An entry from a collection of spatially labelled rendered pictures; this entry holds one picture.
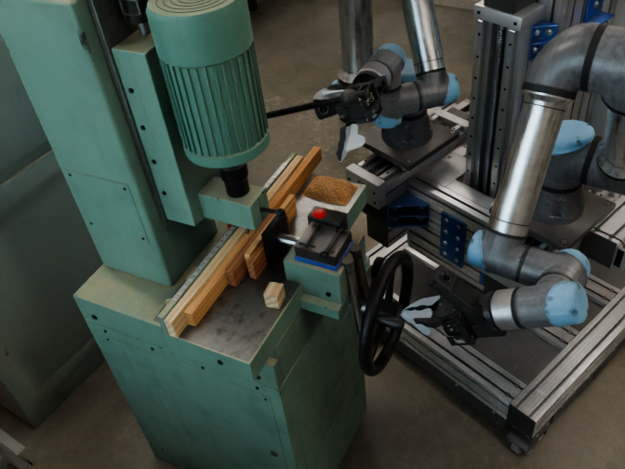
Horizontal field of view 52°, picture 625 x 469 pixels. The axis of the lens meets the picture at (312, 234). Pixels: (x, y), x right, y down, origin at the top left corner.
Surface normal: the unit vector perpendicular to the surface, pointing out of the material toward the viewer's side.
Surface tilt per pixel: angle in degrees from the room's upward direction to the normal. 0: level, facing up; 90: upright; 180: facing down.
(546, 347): 0
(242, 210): 90
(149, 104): 90
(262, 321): 0
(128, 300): 0
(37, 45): 90
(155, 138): 90
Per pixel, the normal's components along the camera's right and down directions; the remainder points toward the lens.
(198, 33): 0.14, 0.66
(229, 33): 0.71, 0.43
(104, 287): -0.10, -0.73
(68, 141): -0.44, 0.64
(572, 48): -0.63, -0.01
